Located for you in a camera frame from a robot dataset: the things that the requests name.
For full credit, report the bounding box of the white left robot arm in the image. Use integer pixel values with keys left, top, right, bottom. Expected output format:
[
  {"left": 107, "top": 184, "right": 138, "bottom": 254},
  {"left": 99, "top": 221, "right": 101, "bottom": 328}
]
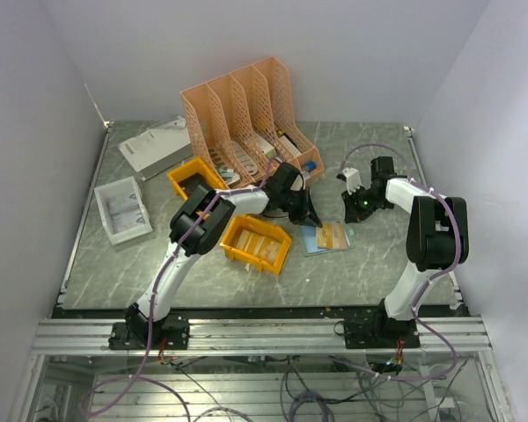
[{"left": 125, "top": 163, "right": 321, "bottom": 349}]

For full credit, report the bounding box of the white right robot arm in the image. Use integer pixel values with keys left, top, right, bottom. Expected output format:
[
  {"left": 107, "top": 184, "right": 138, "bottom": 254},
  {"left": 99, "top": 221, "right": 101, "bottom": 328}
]
[{"left": 337, "top": 156, "right": 469, "bottom": 348}]

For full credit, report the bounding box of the gold patterned credit card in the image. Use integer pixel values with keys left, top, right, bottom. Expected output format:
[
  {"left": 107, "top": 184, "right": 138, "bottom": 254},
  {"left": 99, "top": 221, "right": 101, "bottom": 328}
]
[{"left": 316, "top": 222, "right": 334, "bottom": 249}]

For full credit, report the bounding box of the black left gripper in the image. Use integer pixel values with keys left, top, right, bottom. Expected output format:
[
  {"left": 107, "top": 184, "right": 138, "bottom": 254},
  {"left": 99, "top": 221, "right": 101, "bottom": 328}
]
[{"left": 281, "top": 190, "right": 324, "bottom": 232}]

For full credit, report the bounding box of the white paper booklet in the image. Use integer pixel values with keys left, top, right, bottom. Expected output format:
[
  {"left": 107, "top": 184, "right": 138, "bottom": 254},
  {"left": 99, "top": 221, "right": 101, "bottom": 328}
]
[{"left": 118, "top": 116, "right": 193, "bottom": 181}]

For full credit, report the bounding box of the aluminium frame rail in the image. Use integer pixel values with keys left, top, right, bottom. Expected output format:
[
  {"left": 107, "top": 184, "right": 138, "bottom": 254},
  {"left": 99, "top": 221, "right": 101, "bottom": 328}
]
[{"left": 30, "top": 316, "right": 492, "bottom": 356}]

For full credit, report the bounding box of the gold striped credit card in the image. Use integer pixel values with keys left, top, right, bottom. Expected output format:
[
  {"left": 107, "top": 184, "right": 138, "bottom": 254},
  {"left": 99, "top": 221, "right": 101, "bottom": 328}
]
[{"left": 332, "top": 222, "right": 348, "bottom": 250}]

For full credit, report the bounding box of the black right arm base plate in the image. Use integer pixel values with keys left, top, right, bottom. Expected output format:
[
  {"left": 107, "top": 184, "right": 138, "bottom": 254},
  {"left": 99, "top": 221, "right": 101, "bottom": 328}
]
[{"left": 334, "top": 320, "right": 421, "bottom": 350}]

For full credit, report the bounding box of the yellow bin with cards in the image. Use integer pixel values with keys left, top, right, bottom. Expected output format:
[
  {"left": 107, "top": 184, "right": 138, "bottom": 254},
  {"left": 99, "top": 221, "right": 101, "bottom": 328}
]
[{"left": 220, "top": 215, "right": 292, "bottom": 275}]

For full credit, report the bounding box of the peach plastic file organizer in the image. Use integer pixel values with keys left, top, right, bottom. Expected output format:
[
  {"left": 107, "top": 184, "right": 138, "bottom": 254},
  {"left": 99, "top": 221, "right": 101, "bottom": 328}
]
[{"left": 180, "top": 56, "right": 325, "bottom": 187}]

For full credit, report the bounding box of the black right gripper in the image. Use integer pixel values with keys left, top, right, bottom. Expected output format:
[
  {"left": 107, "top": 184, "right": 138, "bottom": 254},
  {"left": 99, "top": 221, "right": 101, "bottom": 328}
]
[{"left": 341, "top": 185, "right": 387, "bottom": 224}]

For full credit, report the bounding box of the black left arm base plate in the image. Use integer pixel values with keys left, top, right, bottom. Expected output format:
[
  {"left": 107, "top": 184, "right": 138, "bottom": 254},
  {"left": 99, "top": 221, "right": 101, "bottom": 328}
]
[{"left": 108, "top": 319, "right": 191, "bottom": 351}]

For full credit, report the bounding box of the yellow bin with black items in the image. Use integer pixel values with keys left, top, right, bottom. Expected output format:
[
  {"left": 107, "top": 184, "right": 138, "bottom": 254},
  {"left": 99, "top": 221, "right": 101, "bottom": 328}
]
[{"left": 166, "top": 156, "right": 228, "bottom": 200}]

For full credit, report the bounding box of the white stapler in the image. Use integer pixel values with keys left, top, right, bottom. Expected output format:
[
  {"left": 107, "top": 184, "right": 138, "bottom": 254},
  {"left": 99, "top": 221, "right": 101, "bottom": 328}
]
[{"left": 218, "top": 168, "right": 241, "bottom": 187}]

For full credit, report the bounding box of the white bin with cards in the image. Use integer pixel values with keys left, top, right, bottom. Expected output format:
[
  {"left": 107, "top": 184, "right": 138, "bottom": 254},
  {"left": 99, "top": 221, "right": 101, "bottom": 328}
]
[{"left": 94, "top": 177, "right": 153, "bottom": 245}]

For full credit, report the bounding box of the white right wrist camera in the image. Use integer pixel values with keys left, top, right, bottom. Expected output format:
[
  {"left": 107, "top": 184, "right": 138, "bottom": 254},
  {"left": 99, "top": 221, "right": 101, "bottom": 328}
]
[{"left": 336, "top": 167, "right": 363, "bottom": 194}]

